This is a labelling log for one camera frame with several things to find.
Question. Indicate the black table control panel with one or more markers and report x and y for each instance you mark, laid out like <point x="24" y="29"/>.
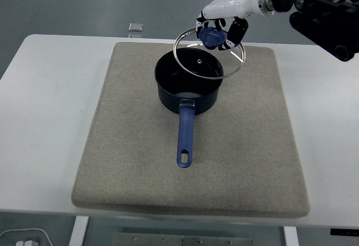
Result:
<point x="345" y="232"/>

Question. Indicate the grey metal plate with screws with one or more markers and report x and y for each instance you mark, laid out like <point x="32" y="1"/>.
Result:
<point x="182" y="240"/>

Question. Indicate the white table leg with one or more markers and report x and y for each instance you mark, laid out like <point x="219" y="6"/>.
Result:
<point x="78" y="230"/>
<point x="290" y="236"/>

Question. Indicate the beige fabric mat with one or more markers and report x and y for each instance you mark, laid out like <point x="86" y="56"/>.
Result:
<point x="238" y="145"/>

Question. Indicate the glass pot lid blue knob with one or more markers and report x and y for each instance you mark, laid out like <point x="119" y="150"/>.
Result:
<point x="211" y="38"/>

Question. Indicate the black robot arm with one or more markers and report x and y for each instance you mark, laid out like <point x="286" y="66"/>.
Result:
<point x="322" y="5"/>

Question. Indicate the silver floor socket cover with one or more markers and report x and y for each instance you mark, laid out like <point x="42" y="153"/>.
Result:
<point x="136" y="27"/>
<point x="135" y="36"/>

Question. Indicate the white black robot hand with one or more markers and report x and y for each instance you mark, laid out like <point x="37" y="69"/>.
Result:
<point x="232" y="3"/>

